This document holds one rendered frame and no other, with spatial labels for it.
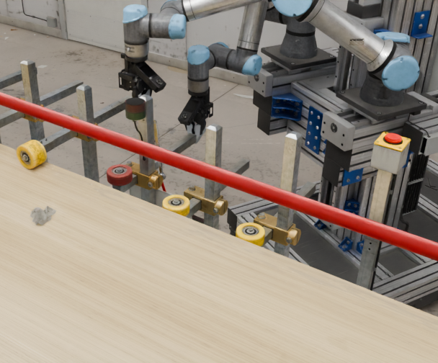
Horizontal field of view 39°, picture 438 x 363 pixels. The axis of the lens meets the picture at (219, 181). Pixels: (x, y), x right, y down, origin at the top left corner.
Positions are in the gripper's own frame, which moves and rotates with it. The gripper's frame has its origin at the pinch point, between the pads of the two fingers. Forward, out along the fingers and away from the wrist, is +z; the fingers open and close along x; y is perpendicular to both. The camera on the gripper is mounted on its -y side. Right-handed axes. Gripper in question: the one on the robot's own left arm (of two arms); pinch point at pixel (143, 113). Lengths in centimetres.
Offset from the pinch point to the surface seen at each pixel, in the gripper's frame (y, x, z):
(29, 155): 16.3, 36.1, 5.2
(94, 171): 13.0, 12.3, 21.1
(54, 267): -23, 66, 11
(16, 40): 316, -215, 101
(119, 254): -33, 53, 11
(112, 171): -4.4, 22.2, 10.2
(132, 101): -9.7, 16.9, -13.2
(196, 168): -104, 124, -74
